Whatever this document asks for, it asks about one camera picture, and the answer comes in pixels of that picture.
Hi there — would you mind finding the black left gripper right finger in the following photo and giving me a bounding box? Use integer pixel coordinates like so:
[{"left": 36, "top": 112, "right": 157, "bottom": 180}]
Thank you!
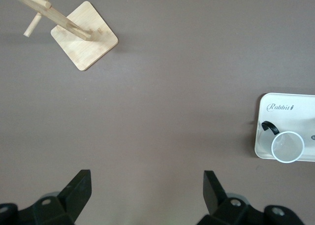
[{"left": 198, "top": 170, "right": 302, "bottom": 225}]

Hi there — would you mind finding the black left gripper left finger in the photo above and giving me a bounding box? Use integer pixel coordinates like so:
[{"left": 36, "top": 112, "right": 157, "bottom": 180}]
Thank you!
[{"left": 0, "top": 170, "right": 92, "bottom": 225}]

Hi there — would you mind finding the cream rabbit print tray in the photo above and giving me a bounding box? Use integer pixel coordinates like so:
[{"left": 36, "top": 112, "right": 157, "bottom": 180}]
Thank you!
[{"left": 254, "top": 92, "right": 315, "bottom": 163}]

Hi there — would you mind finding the brown table mat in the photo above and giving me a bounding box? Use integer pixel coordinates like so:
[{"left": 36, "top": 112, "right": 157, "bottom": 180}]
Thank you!
[{"left": 0, "top": 0, "right": 315, "bottom": 225}]

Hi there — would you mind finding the wooden mug stand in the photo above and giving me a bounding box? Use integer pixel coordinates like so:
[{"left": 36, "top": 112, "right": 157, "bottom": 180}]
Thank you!
[{"left": 0, "top": 0, "right": 119, "bottom": 72}]

